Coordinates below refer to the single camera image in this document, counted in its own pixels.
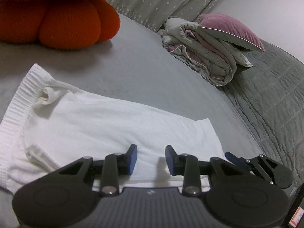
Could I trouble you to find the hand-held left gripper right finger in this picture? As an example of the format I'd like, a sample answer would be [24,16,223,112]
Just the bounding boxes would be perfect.
[165,145,240,197]

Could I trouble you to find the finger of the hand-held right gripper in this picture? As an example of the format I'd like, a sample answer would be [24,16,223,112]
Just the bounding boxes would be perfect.
[225,151,281,185]

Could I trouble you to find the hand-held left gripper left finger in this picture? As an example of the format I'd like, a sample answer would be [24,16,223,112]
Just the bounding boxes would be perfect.
[58,144,138,197]

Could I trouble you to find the white shorts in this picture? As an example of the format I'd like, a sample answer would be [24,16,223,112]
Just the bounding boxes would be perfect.
[0,63,226,193]

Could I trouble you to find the grey quilted bedspread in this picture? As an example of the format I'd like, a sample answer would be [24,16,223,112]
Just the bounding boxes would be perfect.
[221,38,304,188]

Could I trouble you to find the grey velvet bed sheet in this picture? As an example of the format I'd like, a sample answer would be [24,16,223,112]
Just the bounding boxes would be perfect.
[0,13,269,228]

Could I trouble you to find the folded grey pink quilt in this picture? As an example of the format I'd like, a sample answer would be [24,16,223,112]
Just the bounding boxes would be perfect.
[157,16,253,86]

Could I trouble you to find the purple pillow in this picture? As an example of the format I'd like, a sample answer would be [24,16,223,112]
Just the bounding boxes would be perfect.
[197,13,265,52]

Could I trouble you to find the orange pumpkin plush pillow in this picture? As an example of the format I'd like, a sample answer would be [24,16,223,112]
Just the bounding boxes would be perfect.
[0,0,143,50]

